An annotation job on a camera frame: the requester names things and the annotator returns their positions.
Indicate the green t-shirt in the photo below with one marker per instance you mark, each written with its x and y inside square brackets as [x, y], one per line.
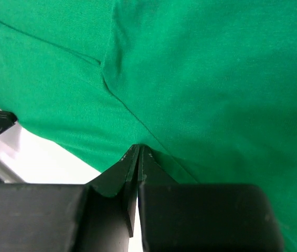
[210, 86]

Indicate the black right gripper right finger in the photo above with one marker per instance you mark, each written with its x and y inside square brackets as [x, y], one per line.
[202, 217]

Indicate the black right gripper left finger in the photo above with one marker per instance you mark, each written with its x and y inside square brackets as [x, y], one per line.
[97, 216]

